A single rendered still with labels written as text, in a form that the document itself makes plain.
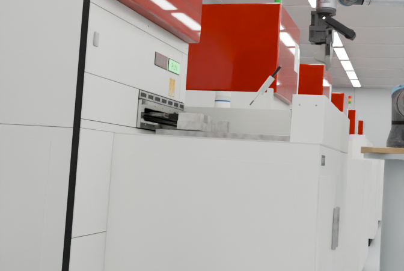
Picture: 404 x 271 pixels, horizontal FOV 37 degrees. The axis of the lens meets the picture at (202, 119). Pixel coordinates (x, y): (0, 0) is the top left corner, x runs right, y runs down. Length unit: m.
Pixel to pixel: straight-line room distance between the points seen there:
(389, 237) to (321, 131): 0.70
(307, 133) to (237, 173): 0.23
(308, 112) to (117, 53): 0.61
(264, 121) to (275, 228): 0.72
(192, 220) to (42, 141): 0.48
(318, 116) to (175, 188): 0.47
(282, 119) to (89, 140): 0.87
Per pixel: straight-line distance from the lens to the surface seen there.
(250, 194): 1.72
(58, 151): 1.72
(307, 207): 1.69
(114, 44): 1.86
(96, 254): 1.85
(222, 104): 2.65
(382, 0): 2.37
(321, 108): 1.75
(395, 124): 2.34
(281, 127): 2.33
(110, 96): 1.84
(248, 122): 2.35
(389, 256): 2.33
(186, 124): 2.03
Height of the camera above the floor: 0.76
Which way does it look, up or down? 4 degrees up
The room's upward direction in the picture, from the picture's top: 4 degrees clockwise
